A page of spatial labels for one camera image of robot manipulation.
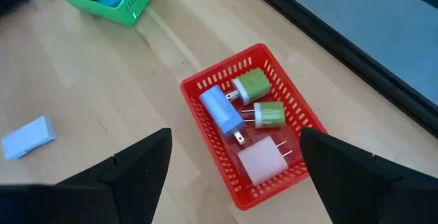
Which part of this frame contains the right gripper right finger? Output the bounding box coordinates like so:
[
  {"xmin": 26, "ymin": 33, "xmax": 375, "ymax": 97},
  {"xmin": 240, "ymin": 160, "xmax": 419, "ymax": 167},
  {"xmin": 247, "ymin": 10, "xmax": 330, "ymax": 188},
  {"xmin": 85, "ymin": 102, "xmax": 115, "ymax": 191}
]
[{"xmin": 299, "ymin": 127, "xmax": 438, "ymax": 224}]

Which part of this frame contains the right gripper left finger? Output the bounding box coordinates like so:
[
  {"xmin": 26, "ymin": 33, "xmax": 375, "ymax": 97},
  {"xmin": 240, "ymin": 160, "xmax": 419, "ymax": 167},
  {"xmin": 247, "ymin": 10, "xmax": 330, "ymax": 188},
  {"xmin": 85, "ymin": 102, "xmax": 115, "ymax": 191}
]
[{"xmin": 54, "ymin": 127, "xmax": 173, "ymax": 224}]

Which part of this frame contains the pale pink wall charger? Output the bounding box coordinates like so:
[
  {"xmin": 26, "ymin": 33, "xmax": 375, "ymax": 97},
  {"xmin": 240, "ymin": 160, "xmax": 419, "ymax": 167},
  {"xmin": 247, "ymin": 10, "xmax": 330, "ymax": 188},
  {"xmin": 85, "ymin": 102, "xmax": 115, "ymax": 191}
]
[{"xmin": 237, "ymin": 135, "xmax": 294, "ymax": 186}]

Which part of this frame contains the lavender blue wall charger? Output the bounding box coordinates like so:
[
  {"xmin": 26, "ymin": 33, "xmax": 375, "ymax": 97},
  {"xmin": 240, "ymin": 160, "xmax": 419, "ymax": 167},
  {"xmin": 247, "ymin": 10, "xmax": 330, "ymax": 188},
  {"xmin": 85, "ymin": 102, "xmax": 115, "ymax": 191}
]
[{"xmin": 198, "ymin": 85, "xmax": 246, "ymax": 146}]

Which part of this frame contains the small green wall charger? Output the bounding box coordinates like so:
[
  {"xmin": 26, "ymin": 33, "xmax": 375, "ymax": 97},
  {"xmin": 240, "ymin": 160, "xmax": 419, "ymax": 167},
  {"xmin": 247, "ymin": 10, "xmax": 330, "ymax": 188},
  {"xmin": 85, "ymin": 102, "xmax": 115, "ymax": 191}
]
[{"xmin": 241, "ymin": 101, "xmax": 286, "ymax": 129}]

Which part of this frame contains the white rectangular block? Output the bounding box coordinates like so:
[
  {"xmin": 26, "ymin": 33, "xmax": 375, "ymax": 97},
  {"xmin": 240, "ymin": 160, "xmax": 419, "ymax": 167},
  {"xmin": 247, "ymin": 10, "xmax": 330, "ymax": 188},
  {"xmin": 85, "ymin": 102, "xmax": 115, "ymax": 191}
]
[{"xmin": 1, "ymin": 115, "xmax": 57, "ymax": 161}]

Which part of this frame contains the large green wall charger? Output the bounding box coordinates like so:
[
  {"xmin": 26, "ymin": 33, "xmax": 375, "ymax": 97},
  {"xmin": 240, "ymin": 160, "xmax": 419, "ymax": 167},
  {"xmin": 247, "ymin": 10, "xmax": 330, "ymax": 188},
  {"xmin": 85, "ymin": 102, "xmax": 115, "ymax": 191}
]
[{"xmin": 225, "ymin": 68, "xmax": 272, "ymax": 105}]

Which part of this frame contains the green plastic basket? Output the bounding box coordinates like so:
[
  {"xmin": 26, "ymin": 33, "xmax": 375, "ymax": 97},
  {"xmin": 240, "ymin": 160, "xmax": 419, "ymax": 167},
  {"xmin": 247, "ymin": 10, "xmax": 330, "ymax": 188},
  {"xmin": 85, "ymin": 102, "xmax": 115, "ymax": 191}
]
[{"xmin": 43, "ymin": 0, "xmax": 158, "ymax": 28}]

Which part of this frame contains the red plastic basket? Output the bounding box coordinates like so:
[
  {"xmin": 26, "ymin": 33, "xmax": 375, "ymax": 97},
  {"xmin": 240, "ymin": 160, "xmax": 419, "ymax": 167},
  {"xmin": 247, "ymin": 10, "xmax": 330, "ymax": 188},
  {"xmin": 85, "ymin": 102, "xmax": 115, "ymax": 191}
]
[{"xmin": 180, "ymin": 43, "xmax": 329, "ymax": 212}]

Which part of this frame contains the black aluminium table frame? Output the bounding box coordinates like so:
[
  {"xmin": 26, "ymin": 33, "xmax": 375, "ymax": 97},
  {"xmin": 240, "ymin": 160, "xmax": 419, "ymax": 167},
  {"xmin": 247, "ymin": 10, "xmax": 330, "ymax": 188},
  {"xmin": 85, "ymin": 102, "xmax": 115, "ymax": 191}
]
[{"xmin": 234, "ymin": 0, "xmax": 438, "ymax": 139}]

